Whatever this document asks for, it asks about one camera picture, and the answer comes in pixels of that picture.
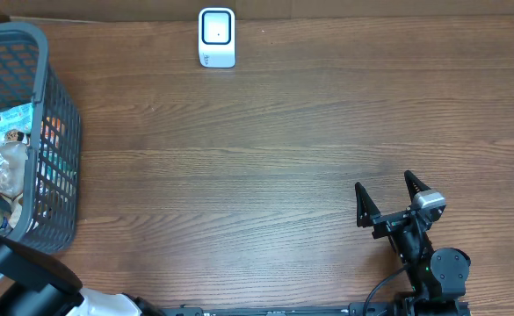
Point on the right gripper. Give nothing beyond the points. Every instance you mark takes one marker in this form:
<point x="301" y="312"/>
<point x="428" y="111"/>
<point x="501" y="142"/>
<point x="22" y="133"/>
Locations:
<point x="368" y="212"/>

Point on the clear brown bread bag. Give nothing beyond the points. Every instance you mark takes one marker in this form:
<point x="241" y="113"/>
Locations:
<point x="13" y="156"/>

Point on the orange snack packet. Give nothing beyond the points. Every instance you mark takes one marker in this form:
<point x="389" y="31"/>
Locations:
<point x="53" y="130"/>

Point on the small teal white packet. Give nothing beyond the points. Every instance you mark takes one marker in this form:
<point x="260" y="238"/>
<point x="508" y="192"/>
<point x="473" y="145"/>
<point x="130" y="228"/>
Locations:
<point x="58" y="172"/>

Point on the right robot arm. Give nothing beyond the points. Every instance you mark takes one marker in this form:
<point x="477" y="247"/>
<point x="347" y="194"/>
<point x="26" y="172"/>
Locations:
<point x="437" y="276"/>

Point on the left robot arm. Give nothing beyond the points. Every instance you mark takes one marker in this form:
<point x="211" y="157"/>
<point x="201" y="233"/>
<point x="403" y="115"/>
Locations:
<point x="45" y="286"/>

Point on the white barcode scanner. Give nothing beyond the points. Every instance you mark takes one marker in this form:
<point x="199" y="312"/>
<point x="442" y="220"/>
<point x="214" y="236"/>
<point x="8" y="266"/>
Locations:
<point x="216" y="37"/>

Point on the teal white snack packet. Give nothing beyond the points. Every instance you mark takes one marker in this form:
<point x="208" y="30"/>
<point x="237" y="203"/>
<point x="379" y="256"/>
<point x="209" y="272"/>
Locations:
<point x="16" y="124"/>

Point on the grey plastic shopping basket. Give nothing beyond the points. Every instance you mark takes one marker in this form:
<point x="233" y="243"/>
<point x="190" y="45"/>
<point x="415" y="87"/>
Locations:
<point x="48" y="219"/>

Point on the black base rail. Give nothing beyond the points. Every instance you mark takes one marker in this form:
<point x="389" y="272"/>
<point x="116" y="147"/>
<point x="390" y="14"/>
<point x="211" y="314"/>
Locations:
<point x="274" y="311"/>

